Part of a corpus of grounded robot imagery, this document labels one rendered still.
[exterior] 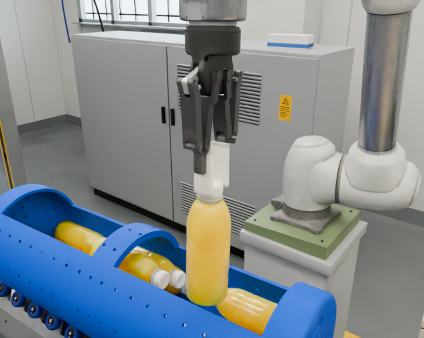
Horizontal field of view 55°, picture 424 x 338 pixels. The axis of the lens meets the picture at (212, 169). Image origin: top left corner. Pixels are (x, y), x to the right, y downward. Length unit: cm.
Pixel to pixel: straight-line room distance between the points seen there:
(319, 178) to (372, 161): 16
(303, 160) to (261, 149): 125
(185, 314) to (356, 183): 67
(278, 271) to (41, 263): 74
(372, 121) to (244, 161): 153
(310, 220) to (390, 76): 50
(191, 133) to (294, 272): 88
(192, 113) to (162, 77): 237
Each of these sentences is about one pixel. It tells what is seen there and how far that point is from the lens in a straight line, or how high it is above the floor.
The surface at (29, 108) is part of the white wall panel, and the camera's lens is 610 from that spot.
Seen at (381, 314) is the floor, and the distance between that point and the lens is 273.
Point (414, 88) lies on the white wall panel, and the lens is 342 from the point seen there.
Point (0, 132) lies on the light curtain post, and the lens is 188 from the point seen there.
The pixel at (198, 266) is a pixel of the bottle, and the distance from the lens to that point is 65.
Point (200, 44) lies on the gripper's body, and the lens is 54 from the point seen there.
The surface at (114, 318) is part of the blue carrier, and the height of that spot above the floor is 114.
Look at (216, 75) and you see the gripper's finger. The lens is 55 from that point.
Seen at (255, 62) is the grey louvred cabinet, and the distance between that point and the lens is 241.
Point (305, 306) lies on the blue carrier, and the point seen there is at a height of 123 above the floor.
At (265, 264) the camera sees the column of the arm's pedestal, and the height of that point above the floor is 90.
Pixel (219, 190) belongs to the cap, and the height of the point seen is 145.
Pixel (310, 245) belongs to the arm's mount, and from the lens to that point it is 128.
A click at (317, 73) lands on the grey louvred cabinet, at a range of 226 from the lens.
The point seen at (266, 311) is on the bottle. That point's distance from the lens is 86.
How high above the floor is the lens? 172
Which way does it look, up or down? 23 degrees down
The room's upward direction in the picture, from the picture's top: straight up
